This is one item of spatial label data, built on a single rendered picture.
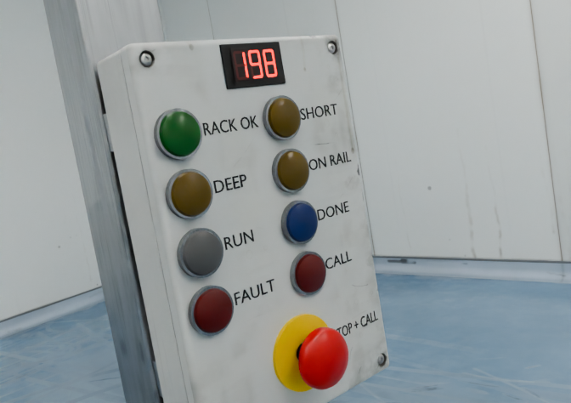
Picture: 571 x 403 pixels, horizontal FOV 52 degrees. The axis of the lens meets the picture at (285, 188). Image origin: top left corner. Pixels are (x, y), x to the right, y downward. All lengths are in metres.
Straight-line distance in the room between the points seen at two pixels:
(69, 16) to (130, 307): 0.20
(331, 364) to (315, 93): 0.19
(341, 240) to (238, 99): 0.13
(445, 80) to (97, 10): 3.15
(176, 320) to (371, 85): 3.43
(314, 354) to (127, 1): 0.26
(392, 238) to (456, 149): 0.74
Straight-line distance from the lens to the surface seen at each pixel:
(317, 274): 0.41
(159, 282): 0.37
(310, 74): 0.42
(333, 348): 0.40
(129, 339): 0.44
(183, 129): 0.35
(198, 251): 0.35
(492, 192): 3.45
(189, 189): 0.35
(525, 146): 3.34
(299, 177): 0.40
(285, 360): 0.41
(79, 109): 0.43
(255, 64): 0.39
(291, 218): 0.39
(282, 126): 0.39
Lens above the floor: 1.02
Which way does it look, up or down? 6 degrees down
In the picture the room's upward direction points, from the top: 10 degrees counter-clockwise
